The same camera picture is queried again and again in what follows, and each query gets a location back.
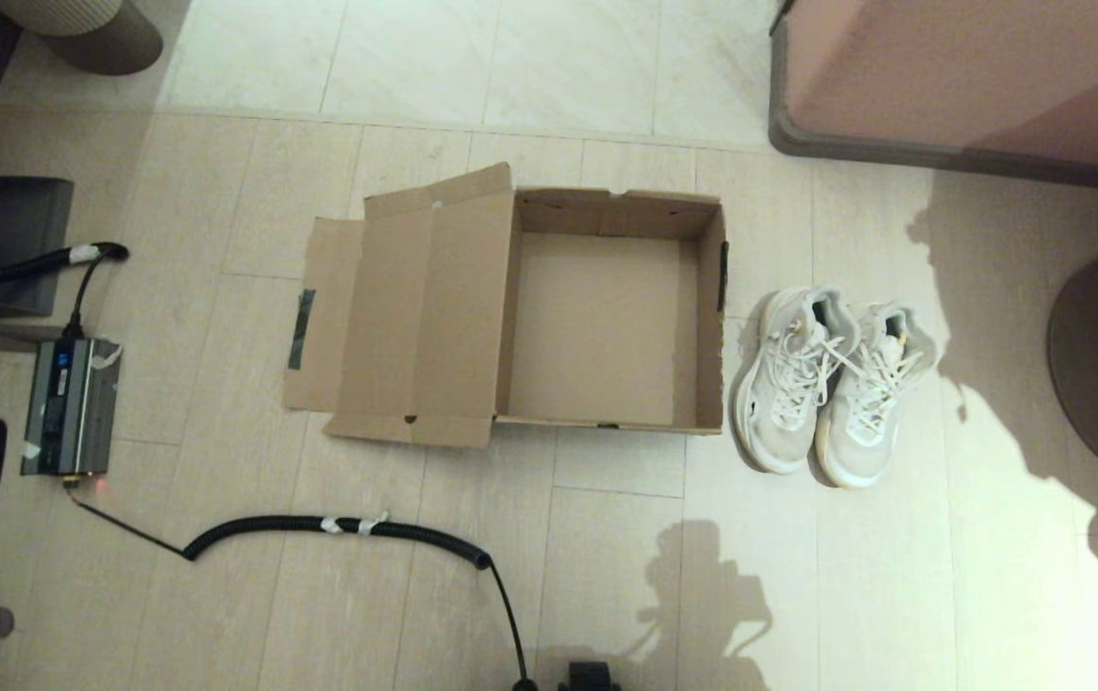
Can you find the brown cardboard shoe box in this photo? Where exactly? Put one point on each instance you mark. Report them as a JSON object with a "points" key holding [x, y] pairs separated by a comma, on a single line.
{"points": [[597, 326]]}

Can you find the white lace-up sneaker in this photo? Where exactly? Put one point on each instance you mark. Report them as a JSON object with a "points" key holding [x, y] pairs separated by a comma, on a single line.
{"points": [[871, 413], [789, 393]]}

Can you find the grey black robot base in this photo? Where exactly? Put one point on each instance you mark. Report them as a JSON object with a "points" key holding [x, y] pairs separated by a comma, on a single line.
{"points": [[589, 678]]}

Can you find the grey power inverter box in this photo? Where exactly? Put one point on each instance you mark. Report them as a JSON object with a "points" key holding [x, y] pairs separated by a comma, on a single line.
{"points": [[71, 403]]}

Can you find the pink furniture with grey base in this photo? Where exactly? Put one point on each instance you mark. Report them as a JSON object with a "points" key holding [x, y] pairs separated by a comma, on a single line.
{"points": [[971, 77]]}

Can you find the round ribbed beige stool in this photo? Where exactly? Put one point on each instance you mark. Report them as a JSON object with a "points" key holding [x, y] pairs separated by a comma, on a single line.
{"points": [[79, 24]]}

